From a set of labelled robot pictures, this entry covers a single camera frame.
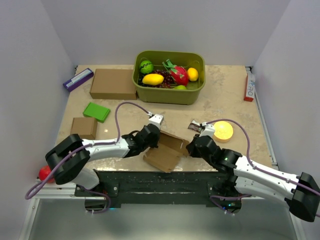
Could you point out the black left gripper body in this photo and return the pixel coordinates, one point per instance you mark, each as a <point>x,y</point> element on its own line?
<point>153,144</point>

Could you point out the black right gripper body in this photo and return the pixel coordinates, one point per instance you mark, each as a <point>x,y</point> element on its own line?
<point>197,154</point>

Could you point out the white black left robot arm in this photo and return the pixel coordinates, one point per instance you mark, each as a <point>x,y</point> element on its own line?
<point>70,156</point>

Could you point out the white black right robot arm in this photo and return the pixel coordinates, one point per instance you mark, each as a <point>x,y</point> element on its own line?
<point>299,193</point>

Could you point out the green small box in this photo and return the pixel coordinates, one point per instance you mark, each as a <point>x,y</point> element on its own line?
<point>96,111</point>

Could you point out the small brown cardboard box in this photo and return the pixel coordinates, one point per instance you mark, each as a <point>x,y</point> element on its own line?
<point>85,127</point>

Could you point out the large closed cardboard box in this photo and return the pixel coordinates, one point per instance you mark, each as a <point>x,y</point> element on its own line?
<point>113,84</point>

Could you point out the red white toothpaste box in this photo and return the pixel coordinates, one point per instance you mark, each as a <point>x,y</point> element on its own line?
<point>249,92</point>

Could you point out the purple rectangular box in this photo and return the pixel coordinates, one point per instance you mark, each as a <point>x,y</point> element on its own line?
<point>78,80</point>

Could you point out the brown snack wrapper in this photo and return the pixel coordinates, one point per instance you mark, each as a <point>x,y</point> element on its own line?
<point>195,126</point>

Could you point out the round yellow sponge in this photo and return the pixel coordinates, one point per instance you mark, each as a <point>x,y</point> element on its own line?
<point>223,131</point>

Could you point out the dark toy grapes bunch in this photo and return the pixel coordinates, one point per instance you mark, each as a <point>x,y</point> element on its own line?
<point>168,82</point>

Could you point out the yellow toy mango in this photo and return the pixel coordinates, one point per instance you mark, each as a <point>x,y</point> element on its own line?
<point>153,79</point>

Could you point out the green toy lime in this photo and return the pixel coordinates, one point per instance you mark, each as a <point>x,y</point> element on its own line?
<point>180,87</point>

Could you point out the pink toy dragon fruit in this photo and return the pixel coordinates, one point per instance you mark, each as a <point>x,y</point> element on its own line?
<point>178,73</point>

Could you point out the green toy watermelon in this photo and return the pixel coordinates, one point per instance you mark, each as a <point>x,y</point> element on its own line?
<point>146,67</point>

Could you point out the yellow toy lemon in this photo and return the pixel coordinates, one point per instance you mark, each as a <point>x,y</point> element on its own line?
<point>193,74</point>

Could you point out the olive green plastic bin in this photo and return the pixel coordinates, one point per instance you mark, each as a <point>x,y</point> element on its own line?
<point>169,95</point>

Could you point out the red toy tomato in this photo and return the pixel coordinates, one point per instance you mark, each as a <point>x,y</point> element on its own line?
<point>44,172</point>

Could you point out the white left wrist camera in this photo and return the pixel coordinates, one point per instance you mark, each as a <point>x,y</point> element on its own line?
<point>156,120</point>

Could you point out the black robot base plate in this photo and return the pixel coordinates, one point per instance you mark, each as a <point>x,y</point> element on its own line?
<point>209,188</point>

